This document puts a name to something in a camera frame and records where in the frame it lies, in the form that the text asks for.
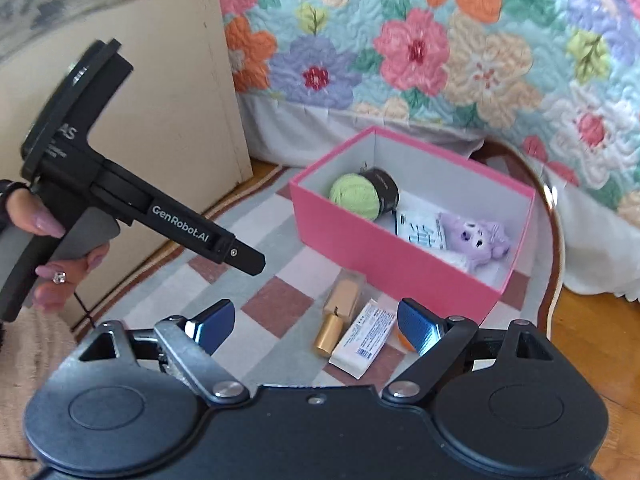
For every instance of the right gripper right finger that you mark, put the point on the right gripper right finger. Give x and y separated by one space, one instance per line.
448 347

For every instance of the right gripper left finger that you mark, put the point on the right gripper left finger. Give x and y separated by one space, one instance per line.
168 364

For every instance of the orange makeup sponge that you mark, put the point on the orange makeup sponge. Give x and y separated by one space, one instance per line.
404 340

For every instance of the green yarn ball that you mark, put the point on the green yarn ball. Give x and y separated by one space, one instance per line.
369 193

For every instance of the person's left hand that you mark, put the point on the person's left hand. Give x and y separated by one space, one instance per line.
58 280

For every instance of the checkered rug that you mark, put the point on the checkered rug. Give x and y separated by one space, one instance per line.
278 310

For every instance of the purple plush toy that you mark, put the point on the purple plush toy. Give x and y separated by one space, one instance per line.
479 241

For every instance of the pink cardboard box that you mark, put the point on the pink cardboard box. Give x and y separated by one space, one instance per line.
403 252

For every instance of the white blue tissue pack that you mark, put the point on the white blue tissue pack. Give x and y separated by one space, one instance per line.
421 228

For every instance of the floral quilt bedspread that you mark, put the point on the floral quilt bedspread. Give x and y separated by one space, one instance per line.
558 78

